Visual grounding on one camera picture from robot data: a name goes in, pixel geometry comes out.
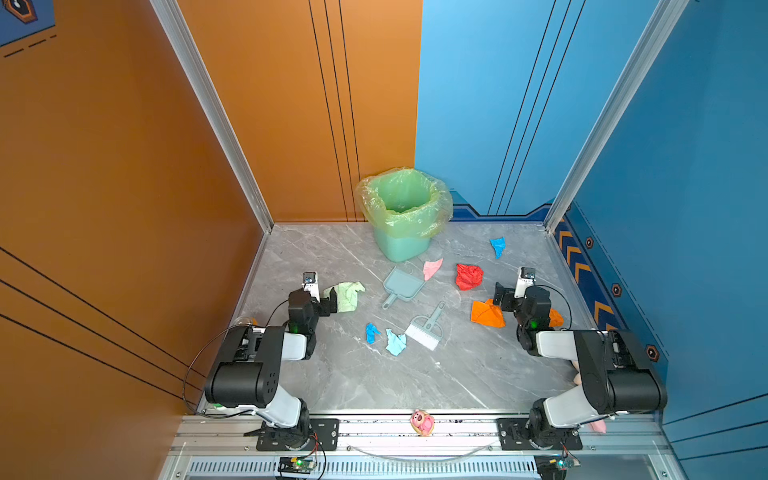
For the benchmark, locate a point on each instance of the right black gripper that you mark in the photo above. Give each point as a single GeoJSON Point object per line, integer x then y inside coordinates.
{"type": "Point", "coordinates": [509, 299]}

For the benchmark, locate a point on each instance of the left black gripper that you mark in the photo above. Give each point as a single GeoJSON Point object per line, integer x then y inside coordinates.
{"type": "Point", "coordinates": [324, 301]}

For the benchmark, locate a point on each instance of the small blue paper scrap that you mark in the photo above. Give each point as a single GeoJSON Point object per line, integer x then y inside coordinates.
{"type": "Point", "coordinates": [372, 333]}

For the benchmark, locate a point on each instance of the teal plastic dustpan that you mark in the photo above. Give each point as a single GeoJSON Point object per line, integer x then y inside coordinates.
{"type": "Point", "coordinates": [400, 285]}

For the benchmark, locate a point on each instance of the light cyan paper scrap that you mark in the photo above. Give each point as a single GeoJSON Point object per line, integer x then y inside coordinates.
{"type": "Point", "coordinates": [396, 343]}

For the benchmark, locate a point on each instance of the teal hand brush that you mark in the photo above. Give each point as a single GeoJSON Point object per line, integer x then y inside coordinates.
{"type": "Point", "coordinates": [426, 330]}

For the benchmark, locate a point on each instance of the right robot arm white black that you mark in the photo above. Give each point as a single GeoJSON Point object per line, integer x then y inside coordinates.
{"type": "Point", "coordinates": [616, 375]}

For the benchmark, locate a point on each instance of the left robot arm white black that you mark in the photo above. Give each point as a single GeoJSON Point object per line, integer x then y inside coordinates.
{"type": "Point", "coordinates": [245, 376]}

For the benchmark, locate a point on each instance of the orange paper scrap left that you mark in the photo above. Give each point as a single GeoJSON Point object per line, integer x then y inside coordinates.
{"type": "Point", "coordinates": [487, 314]}

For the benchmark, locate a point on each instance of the orange paper scrap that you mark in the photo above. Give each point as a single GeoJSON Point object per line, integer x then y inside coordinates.
{"type": "Point", "coordinates": [487, 314]}
{"type": "Point", "coordinates": [556, 320]}

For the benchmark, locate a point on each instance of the light green paper scrap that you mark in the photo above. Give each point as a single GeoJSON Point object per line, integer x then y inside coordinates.
{"type": "Point", "coordinates": [347, 295]}

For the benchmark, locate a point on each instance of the red paper scrap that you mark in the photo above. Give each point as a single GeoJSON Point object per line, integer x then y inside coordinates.
{"type": "Point", "coordinates": [468, 277]}

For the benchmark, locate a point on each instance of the blue paper scrap far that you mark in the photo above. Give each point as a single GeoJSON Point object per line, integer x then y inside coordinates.
{"type": "Point", "coordinates": [498, 245]}

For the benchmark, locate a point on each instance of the orange paper scrap right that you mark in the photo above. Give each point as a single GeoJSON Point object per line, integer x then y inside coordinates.
{"type": "Point", "coordinates": [556, 320]}

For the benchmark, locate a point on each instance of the pink paper scrap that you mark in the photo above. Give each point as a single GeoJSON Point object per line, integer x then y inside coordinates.
{"type": "Point", "coordinates": [430, 268]}

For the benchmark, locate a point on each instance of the orange soda can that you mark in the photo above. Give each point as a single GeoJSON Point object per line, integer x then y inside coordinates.
{"type": "Point", "coordinates": [244, 321]}

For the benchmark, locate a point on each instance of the green trash bin with bag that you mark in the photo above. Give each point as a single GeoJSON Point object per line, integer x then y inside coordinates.
{"type": "Point", "coordinates": [406, 209]}

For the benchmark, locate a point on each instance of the pink pig toy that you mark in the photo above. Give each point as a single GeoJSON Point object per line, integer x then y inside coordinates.
{"type": "Point", "coordinates": [422, 423]}

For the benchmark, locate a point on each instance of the plush doll pink dress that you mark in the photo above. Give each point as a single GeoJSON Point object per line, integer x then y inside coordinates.
{"type": "Point", "coordinates": [597, 425]}

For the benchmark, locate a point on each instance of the left green circuit board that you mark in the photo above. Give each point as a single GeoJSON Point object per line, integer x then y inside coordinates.
{"type": "Point", "coordinates": [296, 466]}

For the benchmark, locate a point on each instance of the green circuit board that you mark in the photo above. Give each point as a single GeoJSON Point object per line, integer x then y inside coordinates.
{"type": "Point", "coordinates": [296, 466]}
{"type": "Point", "coordinates": [554, 468]}

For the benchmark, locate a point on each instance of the right green circuit board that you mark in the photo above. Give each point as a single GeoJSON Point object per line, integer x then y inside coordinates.
{"type": "Point", "coordinates": [554, 468]}

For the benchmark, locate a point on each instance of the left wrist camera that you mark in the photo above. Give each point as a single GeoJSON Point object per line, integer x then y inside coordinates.
{"type": "Point", "coordinates": [310, 284]}

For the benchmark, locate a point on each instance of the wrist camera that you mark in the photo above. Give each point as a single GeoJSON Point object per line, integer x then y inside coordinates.
{"type": "Point", "coordinates": [526, 278]}
{"type": "Point", "coordinates": [310, 284]}

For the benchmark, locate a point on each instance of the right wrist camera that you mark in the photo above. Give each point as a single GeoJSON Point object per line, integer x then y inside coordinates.
{"type": "Point", "coordinates": [526, 278]}

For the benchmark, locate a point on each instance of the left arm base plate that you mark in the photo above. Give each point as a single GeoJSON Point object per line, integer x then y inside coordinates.
{"type": "Point", "coordinates": [301, 438]}

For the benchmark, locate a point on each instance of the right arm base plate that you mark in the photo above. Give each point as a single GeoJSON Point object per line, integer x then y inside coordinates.
{"type": "Point", "coordinates": [518, 434]}

